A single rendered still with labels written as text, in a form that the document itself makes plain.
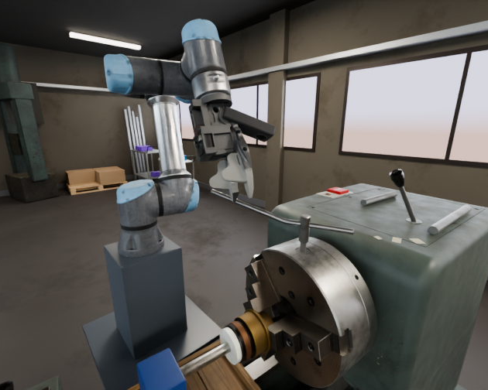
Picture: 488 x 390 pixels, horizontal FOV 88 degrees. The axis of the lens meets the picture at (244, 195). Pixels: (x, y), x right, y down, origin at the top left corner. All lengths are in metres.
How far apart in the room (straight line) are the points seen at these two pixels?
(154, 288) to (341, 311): 0.61
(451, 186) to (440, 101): 0.88
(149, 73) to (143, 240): 0.51
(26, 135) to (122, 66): 5.89
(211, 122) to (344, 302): 0.44
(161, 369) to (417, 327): 0.50
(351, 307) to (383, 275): 0.11
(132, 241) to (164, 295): 0.22
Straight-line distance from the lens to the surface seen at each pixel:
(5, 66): 6.81
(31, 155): 6.48
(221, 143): 0.49
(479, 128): 3.34
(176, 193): 0.89
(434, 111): 3.41
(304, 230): 0.58
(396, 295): 0.66
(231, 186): 0.55
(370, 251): 0.66
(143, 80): 0.62
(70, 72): 7.72
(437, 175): 3.44
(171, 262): 0.94
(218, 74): 0.53
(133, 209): 0.87
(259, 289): 0.63
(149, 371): 0.55
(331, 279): 0.58
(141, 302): 0.96
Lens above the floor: 1.52
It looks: 16 degrees down
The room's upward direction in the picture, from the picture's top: straight up
